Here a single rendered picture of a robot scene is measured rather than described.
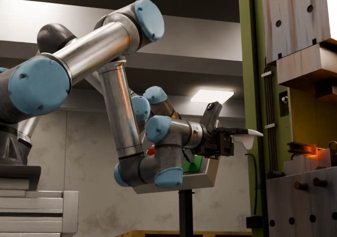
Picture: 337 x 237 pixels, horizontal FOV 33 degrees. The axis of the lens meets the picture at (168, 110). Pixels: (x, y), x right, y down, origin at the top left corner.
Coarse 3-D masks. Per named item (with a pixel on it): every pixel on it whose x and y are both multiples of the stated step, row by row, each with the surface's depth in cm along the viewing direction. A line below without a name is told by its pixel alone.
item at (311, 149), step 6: (288, 144) 187; (294, 144) 187; (300, 144) 187; (306, 144) 189; (312, 144) 190; (288, 150) 187; (294, 150) 185; (300, 150) 187; (306, 150) 190; (312, 150) 190; (306, 156) 193
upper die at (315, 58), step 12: (312, 48) 199; (324, 48) 198; (288, 60) 207; (300, 60) 203; (312, 60) 198; (324, 60) 197; (336, 60) 201; (288, 72) 206; (300, 72) 202; (312, 72) 198; (324, 72) 198; (336, 72) 199; (288, 84) 210; (300, 84) 210; (312, 84) 210
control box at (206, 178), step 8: (144, 136) 241; (144, 144) 238; (152, 144) 235; (144, 152) 234; (184, 160) 220; (208, 160) 215; (216, 160) 221; (200, 168) 214; (208, 168) 213; (216, 168) 219; (184, 176) 214; (192, 176) 213; (200, 176) 212; (208, 176) 212; (144, 184) 224; (152, 184) 223; (184, 184) 218; (192, 184) 217; (200, 184) 216; (208, 184) 215; (136, 192) 229; (144, 192) 228; (152, 192) 227
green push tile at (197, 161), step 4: (196, 156) 219; (200, 156) 218; (196, 160) 217; (200, 160) 216; (184, 164) 218; (188, 164) 217; (192, 164) 216; (196, 164) 216; (200, 164) 215; (184, 168) 217; (188, 168) 216; (192, 168) 215; (196, 168) 214; (184, 172) 216
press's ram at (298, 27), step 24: (264, 0) 223; (288, 0) 212; (312, 0) 203; (336, 0) 201; (264, 24) 220; (288, 24) 210; (312, 24) 201; (336, 24) 197; (288, 48) 208; (336, 48) 202
